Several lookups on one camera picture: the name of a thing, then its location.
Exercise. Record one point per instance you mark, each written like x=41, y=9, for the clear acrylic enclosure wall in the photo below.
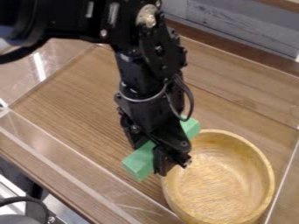
x=59, y=124

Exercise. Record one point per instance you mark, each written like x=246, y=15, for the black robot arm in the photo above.
x=150, y=59

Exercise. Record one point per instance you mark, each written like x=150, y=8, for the grey metal frame part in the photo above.
x=19, y=188

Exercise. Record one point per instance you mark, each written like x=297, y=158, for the brown wooden bowl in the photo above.
x=228, y=186

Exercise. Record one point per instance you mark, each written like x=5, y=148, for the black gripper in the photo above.
x=151, y=117

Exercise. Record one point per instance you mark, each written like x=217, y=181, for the green rectangular block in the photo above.
x=139, y=162

